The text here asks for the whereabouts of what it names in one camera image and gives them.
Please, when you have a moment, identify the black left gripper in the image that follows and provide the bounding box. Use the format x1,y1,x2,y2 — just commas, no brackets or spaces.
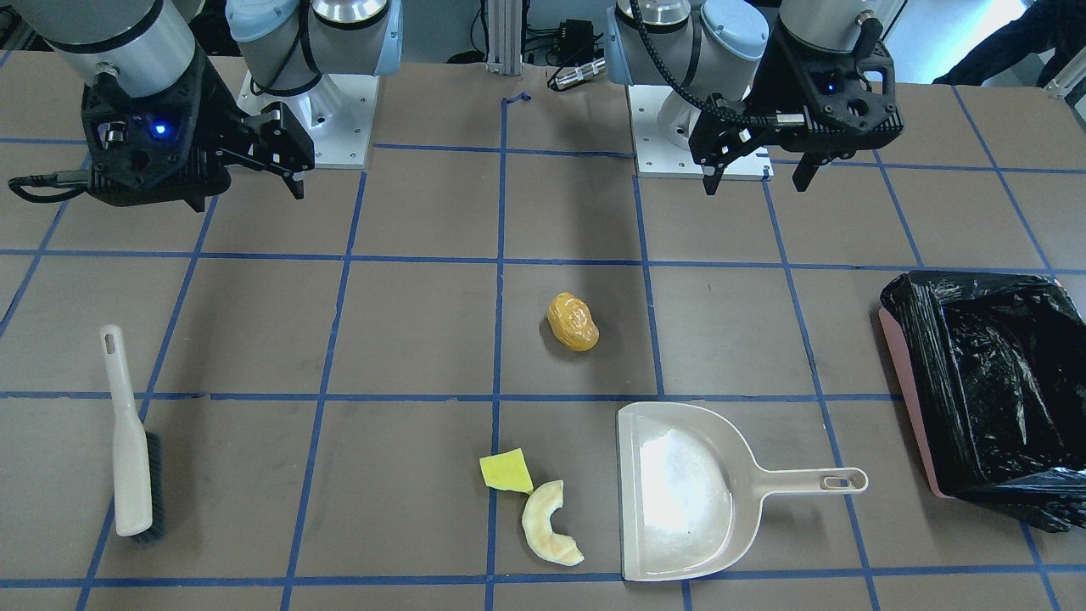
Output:
689,38,904,196

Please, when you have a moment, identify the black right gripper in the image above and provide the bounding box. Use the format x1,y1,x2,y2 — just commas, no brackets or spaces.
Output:
81,48,316,213

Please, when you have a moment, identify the yellow potato toy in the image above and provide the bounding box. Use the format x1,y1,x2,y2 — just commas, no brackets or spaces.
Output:
546,293,599,352

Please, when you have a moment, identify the beige plastic dustpan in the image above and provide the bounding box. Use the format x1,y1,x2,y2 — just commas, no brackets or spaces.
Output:
616,400,869,581

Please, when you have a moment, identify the beige hand brush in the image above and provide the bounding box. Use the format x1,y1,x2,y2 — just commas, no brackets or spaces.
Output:
98,324,165,546

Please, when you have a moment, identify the yellow sponge piece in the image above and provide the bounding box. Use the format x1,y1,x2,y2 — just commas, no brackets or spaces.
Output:
479,448,535,495

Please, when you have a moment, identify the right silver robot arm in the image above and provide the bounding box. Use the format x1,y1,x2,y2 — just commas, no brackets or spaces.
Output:
8,1,403,212

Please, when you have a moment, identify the pink bin with black bag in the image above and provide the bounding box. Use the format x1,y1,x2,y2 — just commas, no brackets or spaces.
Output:
879,271,1085,533

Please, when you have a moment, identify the black electronics box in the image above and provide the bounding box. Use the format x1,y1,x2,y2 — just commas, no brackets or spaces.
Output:
538,20,596,65

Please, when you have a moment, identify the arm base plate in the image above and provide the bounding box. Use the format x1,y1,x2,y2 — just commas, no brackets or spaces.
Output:
237,73,381,170
626,82,774,182

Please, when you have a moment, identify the silver cable connector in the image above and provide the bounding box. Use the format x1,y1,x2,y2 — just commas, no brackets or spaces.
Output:
546,58,607,92

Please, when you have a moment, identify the aluminium frame post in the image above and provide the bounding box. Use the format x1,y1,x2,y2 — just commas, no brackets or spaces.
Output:
484,0,526,77

